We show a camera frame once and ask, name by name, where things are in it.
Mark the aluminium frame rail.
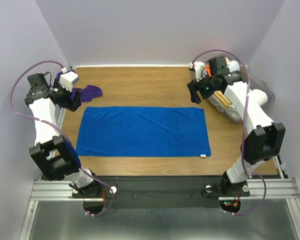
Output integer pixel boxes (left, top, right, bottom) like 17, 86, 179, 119
30, 178, 300, 202

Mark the purple cable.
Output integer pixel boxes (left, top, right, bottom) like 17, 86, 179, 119
10, 60, 116, 218
191, 49, 267, 216

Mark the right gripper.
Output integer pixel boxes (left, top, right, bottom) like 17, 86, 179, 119
186, 71, 219, 105

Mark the orange striped rolled towel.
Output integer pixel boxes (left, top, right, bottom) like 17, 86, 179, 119
213, 90, 232, 108

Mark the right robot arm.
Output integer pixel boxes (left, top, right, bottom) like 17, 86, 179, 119
187, 56, 286, 195

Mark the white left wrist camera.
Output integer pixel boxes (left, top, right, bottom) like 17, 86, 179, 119
59, 67, 79, 92

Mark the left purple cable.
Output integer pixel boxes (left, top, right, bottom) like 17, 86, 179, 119
10, 60, 116, 218

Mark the clear plastic bin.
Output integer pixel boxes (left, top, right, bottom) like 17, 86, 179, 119
189, 58, 275, 123

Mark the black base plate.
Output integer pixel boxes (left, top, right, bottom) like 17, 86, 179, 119
72, 175, 251, 210

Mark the white rolled towel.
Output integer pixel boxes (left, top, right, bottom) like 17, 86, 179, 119
249, 89, 268, 107

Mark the purple towel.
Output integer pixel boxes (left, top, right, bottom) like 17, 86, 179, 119
70, 84, 103, 103

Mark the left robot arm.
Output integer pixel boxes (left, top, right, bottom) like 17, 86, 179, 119
24, 71, 101, 198

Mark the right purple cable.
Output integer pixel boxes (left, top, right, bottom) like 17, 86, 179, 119
191, 49, 267, 216

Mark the light blue patterned rolled towel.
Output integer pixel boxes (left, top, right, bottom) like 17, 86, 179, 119
227, 60, 241, 72

